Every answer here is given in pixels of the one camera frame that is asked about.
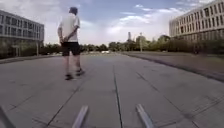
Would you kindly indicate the slim tower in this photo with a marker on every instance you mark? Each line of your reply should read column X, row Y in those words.
column 129, row 36

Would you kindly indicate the grey building with window rows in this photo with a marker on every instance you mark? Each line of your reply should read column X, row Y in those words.
column 20, row 29

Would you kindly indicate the robot's own part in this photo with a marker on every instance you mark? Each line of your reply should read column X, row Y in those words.
column 80, row 118
column 145, row 117

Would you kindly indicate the grey slab paved plaza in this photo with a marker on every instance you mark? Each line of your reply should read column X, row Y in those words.
column 100, row 95

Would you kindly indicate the pale building with window rows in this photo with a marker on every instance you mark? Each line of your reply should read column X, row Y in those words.
column 200, row 23

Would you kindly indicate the dark ground strip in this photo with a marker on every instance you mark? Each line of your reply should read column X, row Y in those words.
column 200, row 64

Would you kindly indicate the person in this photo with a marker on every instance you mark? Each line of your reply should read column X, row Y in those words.
column 69, row 30

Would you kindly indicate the row of trees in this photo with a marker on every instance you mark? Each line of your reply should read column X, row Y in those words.
column 150, row 45

